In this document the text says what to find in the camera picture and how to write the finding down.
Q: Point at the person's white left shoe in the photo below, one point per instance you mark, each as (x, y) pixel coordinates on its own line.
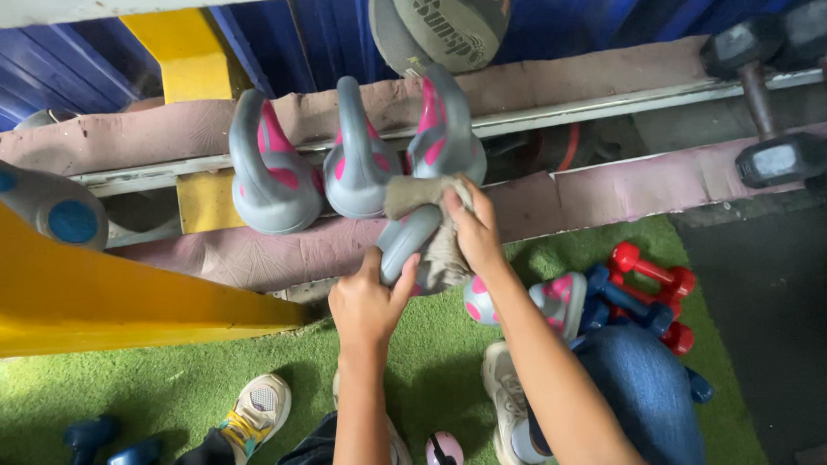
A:
(399, 452)

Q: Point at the yellow rack frame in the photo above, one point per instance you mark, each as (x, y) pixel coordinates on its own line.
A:
(70, 293)

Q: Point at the person's right hand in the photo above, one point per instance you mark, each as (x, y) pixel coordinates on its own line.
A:
(479, 236)

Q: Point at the white rack top beam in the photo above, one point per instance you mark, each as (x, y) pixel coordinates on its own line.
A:
(161, 1)

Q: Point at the small pink ball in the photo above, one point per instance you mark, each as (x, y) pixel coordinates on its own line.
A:
(445, 454)

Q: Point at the gray pink kettlebell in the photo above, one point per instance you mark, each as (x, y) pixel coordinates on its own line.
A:
(273, 190)
(451, 138)
(359, 171)
(403, 239)

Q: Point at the person's left jeans leg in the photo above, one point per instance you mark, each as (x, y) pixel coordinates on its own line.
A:
(305, 461)

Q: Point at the red dumbbell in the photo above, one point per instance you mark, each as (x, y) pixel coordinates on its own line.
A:
(652, 271)
(677, 337)

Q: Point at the person's white shoe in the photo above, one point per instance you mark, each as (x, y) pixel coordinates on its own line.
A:
(507, 397)
(399, 452)

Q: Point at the beige cleaning cloth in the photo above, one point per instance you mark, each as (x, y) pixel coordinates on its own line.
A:
(415, 193)

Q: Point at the person's jeans leg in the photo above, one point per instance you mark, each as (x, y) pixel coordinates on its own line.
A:
(641, 390)
(305, 461)

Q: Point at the gray blue kettlebell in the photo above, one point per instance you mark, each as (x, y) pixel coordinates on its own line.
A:
(44, 202)

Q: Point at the person's left hand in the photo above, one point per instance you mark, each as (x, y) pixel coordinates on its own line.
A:
(364, 309)

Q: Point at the person's white right shoe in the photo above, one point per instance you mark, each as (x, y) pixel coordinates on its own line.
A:
(507, 397)

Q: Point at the white metal shelf rail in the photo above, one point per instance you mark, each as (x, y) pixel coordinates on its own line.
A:
(591, 110)

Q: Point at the gray medicine ball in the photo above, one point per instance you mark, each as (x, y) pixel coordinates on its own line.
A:
(445, 22)

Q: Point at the person's right jeans leg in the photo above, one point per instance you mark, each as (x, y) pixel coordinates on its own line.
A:
(641, 390)

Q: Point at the gray pink dumbbell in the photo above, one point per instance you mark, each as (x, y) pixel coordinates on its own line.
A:
(562, 302)

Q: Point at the pink foam shelf padding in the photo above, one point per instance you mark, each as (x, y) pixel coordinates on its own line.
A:
(595, 191)
(132, 134)

